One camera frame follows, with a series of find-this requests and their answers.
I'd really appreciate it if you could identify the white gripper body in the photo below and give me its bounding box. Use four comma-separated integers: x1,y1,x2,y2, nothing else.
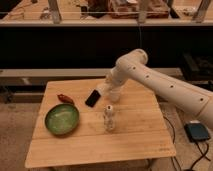
96,75,122,95

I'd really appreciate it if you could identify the wooden table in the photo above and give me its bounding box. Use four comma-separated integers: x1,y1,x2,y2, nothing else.
25,79,176,168

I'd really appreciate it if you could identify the black floor cable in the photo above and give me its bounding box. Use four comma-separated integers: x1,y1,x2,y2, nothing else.
163,114,213,171

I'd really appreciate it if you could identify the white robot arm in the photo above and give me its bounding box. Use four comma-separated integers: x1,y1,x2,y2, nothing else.
97,49,213,130

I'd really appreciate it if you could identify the black foot pedal box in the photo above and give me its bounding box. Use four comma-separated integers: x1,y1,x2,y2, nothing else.
184,123,211,142

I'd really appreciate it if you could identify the black smartphone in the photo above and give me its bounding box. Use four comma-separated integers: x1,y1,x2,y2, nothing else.
85,90,101,107

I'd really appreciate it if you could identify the small reddish-brown object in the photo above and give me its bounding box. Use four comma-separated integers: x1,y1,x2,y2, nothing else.
57,94,74,104

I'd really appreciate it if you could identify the white ceramic cup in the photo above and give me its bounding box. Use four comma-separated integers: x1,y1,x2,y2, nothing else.
109,88,121,102

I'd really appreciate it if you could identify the green ceramic bowl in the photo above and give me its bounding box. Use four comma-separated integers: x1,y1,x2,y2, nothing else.
44,103,80,135

